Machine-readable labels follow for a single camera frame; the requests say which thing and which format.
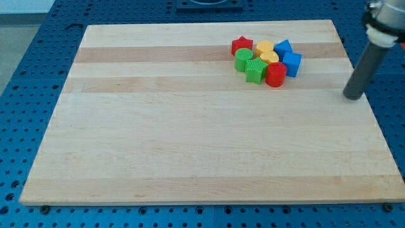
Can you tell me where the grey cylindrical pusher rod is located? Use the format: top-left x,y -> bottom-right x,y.
343,24 -> 398,100

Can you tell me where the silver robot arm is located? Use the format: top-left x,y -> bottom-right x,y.
343,0 -> 404,100

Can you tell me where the blue cube block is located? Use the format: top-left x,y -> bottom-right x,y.
282,52 -> 302,77

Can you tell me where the yellow heart block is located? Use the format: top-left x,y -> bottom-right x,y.
259,51 -> 280,64

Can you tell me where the blue triangle block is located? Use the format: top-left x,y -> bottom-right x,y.
274,39 -> 293,61

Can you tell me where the red cylinder block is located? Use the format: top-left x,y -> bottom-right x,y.
265,62 -> 287,87

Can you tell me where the yellow hexagon block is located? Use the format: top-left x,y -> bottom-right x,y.
256,40 -> 275,57

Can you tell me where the green star block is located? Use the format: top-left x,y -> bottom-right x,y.
245,58 -> 268,84

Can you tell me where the green cylinder block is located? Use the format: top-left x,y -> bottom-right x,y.
234,48 -> 254,72

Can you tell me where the red star block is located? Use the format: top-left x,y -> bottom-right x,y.
231,36 -> 254,56

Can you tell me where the wooden board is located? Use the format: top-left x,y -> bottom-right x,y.
20,20 -> 404,206

